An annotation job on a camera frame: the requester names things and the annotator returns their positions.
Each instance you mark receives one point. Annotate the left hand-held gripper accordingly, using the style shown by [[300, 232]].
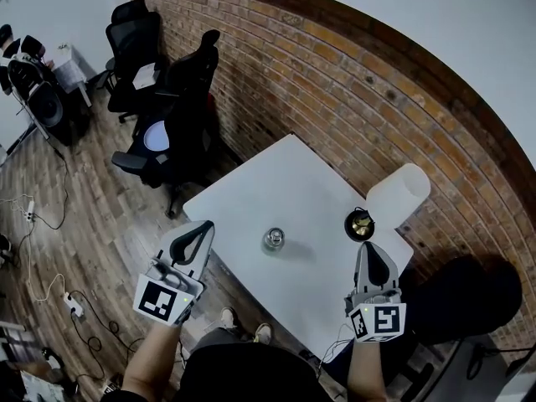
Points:
[[157, 302]]

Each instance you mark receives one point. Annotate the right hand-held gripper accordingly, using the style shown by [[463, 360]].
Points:
[[385, 321]]

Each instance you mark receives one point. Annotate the small metal jar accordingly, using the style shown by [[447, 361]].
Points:
[[270, 249]]

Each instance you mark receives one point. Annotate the person's left forearm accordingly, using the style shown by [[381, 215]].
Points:
[[146, 362]]

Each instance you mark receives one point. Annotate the person's right forearm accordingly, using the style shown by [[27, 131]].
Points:
[[364, 371]]

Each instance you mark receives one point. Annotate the person's left white shoe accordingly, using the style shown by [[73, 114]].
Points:
[[228, 317]]

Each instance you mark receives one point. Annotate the person's white shoe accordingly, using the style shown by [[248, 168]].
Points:
[[228, 317], [264, 333]]

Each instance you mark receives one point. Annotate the white shade brass table lamp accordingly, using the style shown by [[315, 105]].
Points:
[[398, 195]]

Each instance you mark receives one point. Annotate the person's grey trousers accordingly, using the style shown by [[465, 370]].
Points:
[[218, 337]]

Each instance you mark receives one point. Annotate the wide black office chair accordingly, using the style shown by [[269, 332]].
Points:
[[469, 300]]

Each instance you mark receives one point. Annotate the person's right white shoe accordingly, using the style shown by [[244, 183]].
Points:
[[264, 333]]

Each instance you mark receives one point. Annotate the white round plate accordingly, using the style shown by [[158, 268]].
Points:
[[156, 137]]

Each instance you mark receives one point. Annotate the white power strip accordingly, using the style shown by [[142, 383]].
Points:
[[30, 212], [73, 304]]

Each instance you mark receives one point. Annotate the person's black shirt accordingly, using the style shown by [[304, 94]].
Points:
[[251, 379]]

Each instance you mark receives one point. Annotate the black headrest office chair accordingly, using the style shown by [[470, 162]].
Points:
[[188, 111]]

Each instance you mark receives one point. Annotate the white flat box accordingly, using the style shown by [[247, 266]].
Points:
[[144, 77]]

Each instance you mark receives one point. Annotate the grey cloth covered table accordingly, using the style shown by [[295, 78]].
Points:
[[69, 71]]

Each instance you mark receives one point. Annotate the black mesh office chair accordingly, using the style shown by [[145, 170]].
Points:
[[134, 36]]

